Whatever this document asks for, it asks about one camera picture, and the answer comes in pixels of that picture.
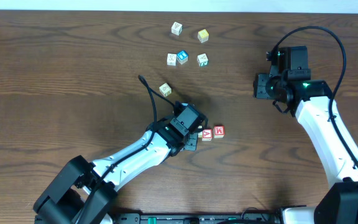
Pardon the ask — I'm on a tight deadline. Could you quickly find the black cable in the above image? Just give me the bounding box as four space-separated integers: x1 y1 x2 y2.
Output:
272 26 358 200
73 74 177 224

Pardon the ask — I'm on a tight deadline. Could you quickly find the white block number four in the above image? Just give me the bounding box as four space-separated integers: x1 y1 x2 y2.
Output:
167 54 177 66

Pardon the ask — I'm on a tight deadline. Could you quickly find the blue top block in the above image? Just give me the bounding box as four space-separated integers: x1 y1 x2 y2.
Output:
177 50 188 65

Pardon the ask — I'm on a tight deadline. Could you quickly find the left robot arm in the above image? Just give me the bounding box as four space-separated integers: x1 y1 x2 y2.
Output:
33 102 208 224

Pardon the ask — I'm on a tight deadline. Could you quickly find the red A block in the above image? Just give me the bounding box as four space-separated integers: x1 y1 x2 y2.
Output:
201 129 213 141

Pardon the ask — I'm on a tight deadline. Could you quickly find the white block green side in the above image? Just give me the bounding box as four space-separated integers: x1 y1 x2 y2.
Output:
197 54 209 67

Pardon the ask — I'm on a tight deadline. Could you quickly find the red M block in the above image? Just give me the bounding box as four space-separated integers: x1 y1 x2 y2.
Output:
213 126 225 138

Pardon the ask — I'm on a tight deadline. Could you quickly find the white block top left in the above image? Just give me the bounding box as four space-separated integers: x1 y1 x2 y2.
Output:
171 22 183 35

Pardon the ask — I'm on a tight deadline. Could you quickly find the right black cable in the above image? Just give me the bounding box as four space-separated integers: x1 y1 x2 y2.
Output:
272 26 358 200

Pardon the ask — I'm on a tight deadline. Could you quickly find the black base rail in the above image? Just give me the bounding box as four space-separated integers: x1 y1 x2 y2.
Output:
111 210 281 224

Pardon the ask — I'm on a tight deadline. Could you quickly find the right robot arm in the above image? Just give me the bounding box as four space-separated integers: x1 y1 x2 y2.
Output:
253 46 358 223

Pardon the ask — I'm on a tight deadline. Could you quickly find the left black cable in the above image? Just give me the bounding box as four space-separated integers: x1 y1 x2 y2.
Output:
73 74 177 224

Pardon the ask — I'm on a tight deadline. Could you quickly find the yellow top block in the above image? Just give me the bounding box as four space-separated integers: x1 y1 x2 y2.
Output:
198 29 209 43

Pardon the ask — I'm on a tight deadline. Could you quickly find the white dragonfly block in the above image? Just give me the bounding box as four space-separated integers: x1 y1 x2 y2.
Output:
159 83 172 97

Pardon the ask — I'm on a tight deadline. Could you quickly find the white block yellow side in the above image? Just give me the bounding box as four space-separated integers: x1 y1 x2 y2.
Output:
198 125 203 138

